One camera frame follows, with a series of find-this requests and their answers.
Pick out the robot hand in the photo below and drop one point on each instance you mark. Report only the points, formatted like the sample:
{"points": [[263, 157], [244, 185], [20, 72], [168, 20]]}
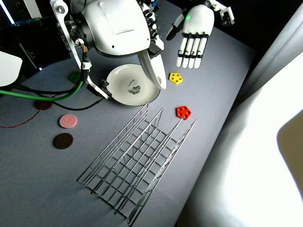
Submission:
{"points": [[200, 21], [118, 26]]}

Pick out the yellow pentagon block with holes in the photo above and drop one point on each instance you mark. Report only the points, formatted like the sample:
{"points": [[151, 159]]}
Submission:
{"points": [[175, 78]]}

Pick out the green pentagon block with holes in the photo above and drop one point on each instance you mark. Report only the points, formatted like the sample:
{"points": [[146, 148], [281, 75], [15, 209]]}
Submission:
{"points": [[73, 76]]}

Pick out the red pentagon block with holes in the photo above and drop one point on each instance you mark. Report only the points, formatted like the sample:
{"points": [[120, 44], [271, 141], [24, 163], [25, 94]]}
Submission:
{"points": [[183, 113]]}

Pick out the pink sandwich cookie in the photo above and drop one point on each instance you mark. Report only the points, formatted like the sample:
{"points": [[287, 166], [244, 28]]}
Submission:
{"points": [[68, 121]]}

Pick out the dark brown sandwich cookie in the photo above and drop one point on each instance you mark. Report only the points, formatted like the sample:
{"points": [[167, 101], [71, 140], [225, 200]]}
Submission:
{"points": [[46, 106], [63, 141]]}

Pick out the white backdrop curtain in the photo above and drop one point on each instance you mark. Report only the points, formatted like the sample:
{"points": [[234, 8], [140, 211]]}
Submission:
{"points": [[248, 153]]}

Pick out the grey table cloth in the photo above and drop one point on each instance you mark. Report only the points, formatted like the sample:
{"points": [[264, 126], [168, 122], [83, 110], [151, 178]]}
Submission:
{"points": [[47, 189]]}

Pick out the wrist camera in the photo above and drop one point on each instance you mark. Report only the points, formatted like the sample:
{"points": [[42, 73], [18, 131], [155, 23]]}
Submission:
{"points": [[226, 20], [104, 84]]}

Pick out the white frame post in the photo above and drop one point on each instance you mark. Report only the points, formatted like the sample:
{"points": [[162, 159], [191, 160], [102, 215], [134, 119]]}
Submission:
{"points": [[33, 9]]}

